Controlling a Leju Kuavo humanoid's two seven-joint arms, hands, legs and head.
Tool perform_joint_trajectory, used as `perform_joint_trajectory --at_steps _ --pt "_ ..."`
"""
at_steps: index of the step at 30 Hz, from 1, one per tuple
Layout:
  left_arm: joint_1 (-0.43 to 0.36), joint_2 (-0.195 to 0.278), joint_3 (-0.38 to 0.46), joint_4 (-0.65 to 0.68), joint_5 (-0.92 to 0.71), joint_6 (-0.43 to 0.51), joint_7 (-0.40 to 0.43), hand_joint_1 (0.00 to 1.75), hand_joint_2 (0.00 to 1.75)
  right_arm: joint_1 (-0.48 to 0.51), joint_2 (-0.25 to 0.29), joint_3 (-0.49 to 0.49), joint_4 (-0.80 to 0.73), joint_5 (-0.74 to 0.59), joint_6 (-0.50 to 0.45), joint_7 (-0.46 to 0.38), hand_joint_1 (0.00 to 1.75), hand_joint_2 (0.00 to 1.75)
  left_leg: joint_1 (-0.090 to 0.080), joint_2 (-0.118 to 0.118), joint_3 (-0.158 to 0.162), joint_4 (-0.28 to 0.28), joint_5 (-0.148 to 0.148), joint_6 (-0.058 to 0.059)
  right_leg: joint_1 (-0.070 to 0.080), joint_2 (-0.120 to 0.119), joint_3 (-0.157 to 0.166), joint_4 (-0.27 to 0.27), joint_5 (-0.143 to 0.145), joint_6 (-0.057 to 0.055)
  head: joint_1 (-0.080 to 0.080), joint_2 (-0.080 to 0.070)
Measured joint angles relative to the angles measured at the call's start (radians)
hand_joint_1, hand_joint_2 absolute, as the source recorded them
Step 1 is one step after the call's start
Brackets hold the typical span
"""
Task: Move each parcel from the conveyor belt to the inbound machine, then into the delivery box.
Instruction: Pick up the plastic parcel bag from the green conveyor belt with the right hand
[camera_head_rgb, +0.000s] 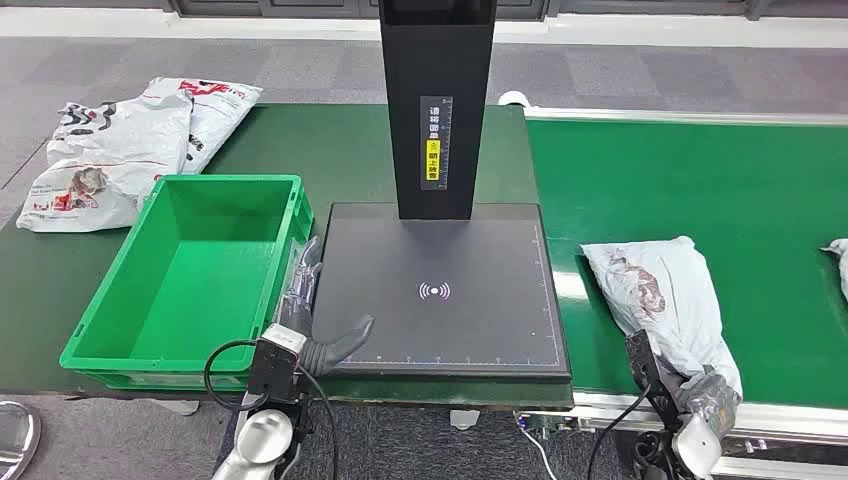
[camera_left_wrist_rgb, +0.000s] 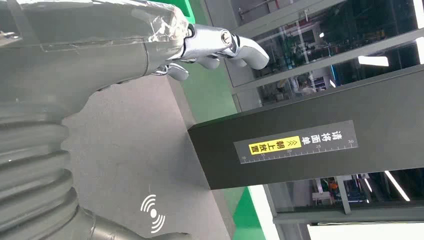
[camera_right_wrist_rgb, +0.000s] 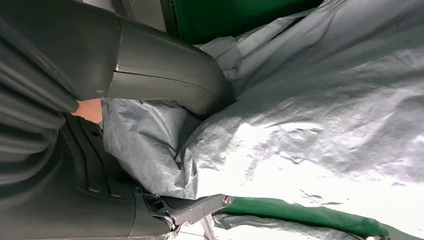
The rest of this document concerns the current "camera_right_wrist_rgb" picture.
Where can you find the green conveyor belt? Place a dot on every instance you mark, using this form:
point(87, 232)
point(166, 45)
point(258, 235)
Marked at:
point(232, 16)

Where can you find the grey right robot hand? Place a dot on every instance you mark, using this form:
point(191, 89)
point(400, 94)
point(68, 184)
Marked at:
point(159, 66)

